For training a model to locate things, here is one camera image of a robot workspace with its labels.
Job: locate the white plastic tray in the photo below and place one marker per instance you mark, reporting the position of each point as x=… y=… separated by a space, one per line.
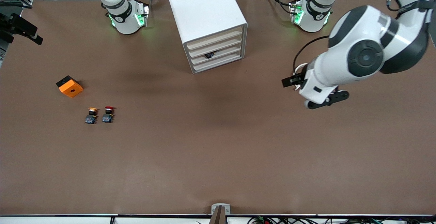
x=214 y=46

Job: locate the red-capped push button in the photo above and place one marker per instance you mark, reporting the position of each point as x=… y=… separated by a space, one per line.
x=108 y=116

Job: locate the small black component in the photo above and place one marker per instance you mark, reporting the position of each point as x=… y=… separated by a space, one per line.
x=209 y=55

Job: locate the front camera mount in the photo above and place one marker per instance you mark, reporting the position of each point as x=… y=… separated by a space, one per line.
x=219 y=217

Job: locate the orange square box with hole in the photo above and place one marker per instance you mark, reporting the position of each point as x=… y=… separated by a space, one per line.
x=71 y=88

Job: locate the yellow-capped push button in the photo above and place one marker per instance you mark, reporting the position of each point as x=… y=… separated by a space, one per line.
x=91 y=117

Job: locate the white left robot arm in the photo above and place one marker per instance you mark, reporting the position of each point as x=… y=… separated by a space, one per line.
x=366 y=29

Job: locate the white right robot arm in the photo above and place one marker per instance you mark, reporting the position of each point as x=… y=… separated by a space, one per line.
x=124 y=19

